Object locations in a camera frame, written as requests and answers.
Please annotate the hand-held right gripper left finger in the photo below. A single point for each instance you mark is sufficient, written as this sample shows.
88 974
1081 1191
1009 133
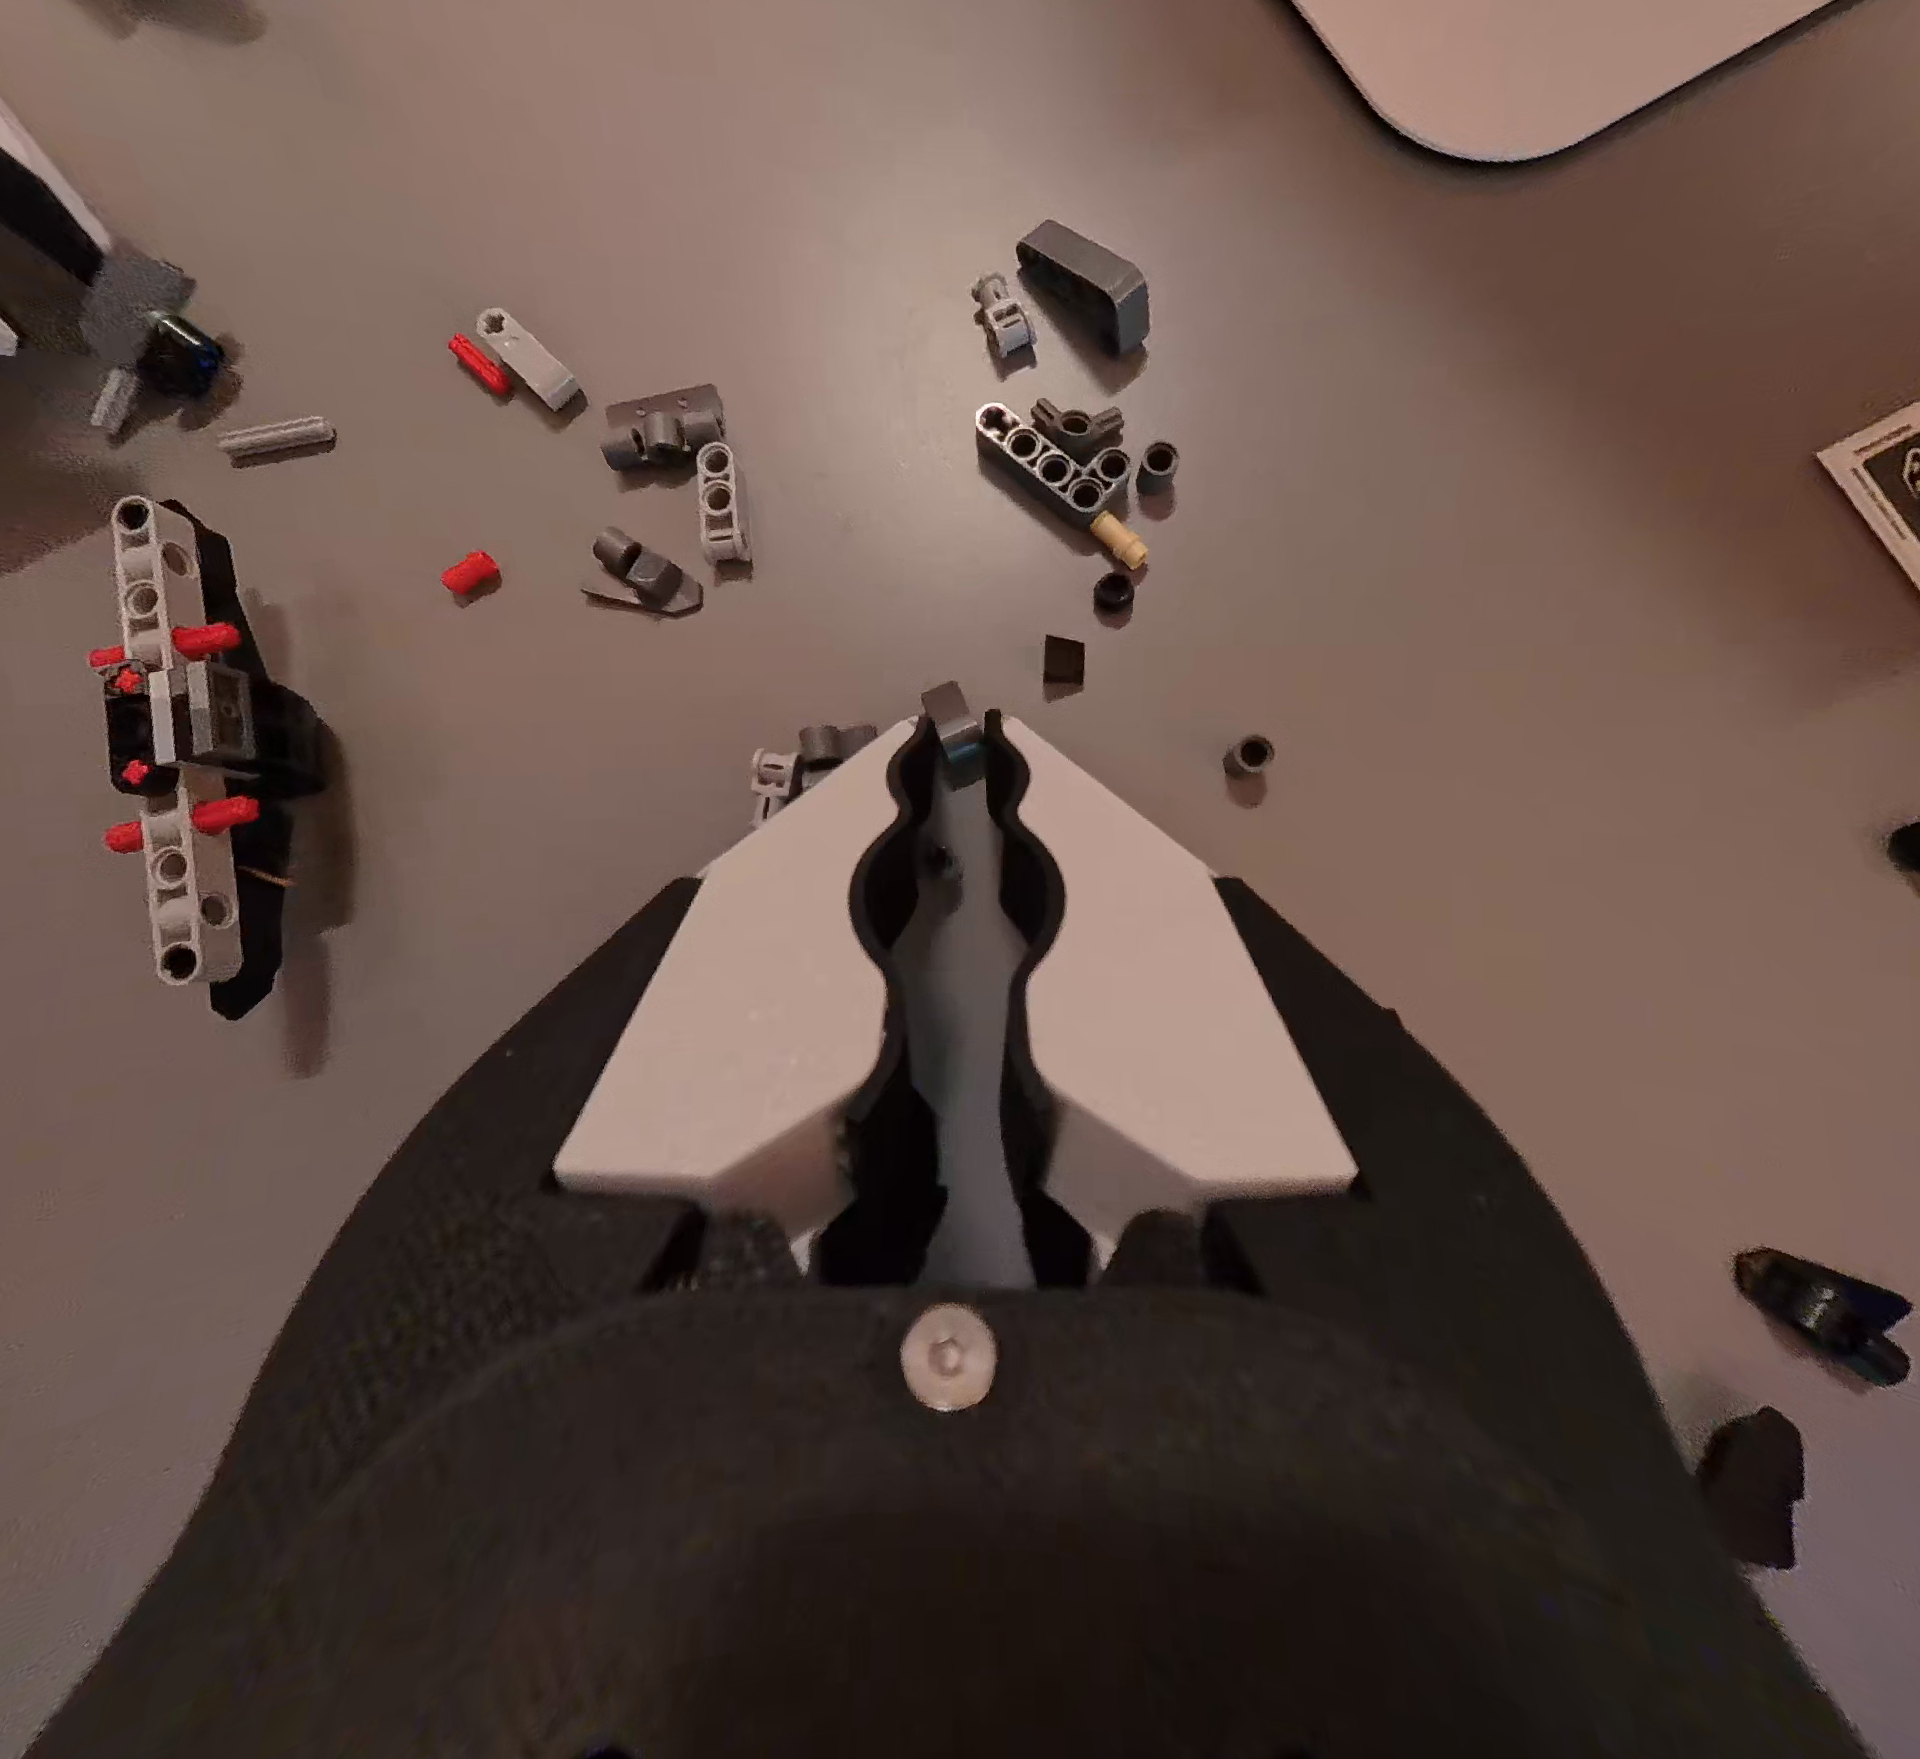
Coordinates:
722 1021

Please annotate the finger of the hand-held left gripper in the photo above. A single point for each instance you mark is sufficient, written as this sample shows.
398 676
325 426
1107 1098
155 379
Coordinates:
42 173

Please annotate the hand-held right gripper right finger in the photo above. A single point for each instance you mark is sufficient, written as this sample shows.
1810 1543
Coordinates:
1182 1021

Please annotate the black lego piece blue pin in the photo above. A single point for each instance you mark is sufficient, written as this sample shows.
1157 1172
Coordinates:
1808 1304
180 356

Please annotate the dark grey lego axle connector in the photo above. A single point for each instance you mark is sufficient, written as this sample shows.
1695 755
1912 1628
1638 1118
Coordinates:
949 712

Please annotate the light grey double-hole lego connector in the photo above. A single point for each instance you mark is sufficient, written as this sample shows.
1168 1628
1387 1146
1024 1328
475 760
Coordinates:
722 504

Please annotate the lego beam assembly red pins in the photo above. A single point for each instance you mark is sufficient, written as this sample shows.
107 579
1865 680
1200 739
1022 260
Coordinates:
221 716

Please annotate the small grey lego piece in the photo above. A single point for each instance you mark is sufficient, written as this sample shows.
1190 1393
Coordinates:
117 405

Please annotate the light grey lego joint connector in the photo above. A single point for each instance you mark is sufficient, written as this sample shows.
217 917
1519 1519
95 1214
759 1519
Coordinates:
772 776
1001 321

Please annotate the dark grey lego bush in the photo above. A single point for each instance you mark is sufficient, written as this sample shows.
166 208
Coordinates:
1159 478
1242 767

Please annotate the light grey lego axle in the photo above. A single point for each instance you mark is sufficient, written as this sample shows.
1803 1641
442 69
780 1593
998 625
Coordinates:
279 435

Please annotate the black small lego tile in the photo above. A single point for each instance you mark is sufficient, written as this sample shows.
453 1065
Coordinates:
1062 662

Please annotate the black lego bush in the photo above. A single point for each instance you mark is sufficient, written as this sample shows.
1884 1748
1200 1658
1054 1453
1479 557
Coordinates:
1114 603

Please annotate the red lego pin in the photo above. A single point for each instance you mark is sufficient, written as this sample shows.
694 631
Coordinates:
475 364
470 575

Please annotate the tan lego pin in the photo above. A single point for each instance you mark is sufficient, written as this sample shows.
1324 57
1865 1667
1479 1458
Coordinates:
1122 541

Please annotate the light grey lego pin connector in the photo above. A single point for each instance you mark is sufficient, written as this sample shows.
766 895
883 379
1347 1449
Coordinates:
537 364

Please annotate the dark grey L-shaped lego beam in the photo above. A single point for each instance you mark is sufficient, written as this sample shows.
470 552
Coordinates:
1035 482

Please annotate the dark grey double-pin lego connector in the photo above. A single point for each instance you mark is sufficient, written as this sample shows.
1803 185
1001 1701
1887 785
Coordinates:
662 433

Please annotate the dark grey angled lego connector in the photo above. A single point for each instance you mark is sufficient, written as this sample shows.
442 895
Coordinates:
1077 423

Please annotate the black lego panel piece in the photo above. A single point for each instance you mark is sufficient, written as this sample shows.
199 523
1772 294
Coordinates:
1753 1483

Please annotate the dark grey curved lego panel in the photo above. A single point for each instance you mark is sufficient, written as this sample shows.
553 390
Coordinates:
1088 264

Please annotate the lego sticker sheet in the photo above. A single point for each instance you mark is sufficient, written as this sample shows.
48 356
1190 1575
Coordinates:
1884 482

